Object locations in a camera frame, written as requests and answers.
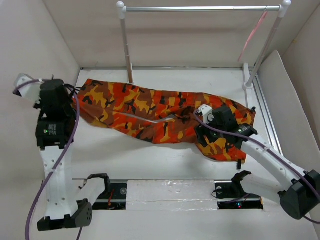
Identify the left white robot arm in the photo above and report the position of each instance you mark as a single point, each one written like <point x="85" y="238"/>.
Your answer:
<point x="67" y="206"/>

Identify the white clothes rack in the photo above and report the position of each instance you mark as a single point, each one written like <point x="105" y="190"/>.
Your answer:
<point x="248" y="76"/>

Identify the pink clothes hanger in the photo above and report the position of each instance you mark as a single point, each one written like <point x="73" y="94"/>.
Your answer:
<point x="253" y="32"/>

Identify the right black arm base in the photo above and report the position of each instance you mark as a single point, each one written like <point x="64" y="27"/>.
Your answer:
<point x="231" y="196"/>

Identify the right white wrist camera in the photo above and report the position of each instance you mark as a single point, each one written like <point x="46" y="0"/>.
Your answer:
<point x="206" y="112"/>

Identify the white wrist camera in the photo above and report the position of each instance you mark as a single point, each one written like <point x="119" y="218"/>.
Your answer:
<point x="27" y="87"/>
<point x="206" y="112"/>

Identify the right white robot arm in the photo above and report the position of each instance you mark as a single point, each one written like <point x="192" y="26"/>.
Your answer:
<point x="296" y="190"/>

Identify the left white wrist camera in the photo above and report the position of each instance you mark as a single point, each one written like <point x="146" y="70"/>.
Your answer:
<point x="27" y="87"/>

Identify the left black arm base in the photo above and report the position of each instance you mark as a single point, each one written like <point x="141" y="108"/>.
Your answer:
<point x="115" y="199"/>

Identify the orange camouflage trousers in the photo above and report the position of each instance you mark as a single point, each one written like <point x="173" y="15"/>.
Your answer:
<point x="158" y="116"/>

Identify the aluminium side rail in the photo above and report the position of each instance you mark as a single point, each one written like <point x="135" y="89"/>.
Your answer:
<point x="269" y="126"/>

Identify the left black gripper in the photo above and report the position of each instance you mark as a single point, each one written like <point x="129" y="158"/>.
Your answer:
<point x="42" y="102"/>

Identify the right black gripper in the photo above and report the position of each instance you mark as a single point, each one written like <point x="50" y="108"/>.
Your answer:
<point x="200" y="132"/>

